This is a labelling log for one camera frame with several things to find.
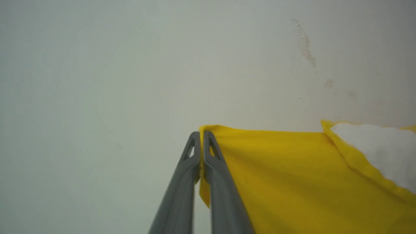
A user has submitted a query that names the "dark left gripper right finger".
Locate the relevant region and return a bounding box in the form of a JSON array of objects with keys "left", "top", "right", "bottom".
[{"left": 203, "top": 130, "right": 256, "bottom": 234}]

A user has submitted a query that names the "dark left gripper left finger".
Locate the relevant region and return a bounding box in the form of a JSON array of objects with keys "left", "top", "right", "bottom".
[{"left": 148, "top": 131, "right": 202, "bottom": 234}]

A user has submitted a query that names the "yellow shirt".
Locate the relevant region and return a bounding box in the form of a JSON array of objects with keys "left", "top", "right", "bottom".
[{"left": 198, "top": 120, "right": 416, "bottom": 234}]

